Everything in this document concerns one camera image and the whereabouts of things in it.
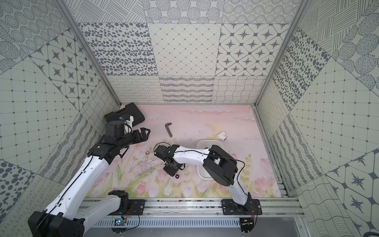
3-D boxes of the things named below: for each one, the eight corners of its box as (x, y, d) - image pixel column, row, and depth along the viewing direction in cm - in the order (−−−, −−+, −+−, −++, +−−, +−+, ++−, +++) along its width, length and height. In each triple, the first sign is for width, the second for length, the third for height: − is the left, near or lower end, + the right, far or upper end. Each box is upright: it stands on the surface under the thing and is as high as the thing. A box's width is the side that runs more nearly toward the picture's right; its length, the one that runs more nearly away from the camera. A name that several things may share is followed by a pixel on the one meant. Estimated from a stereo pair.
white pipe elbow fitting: (216, 140, 101) (217, 139, 99) (215, 133, 105) (216, 131, 104) (226, 140, 101) (226, 139, 99) (225, 133, 105) (225, 131, 104)
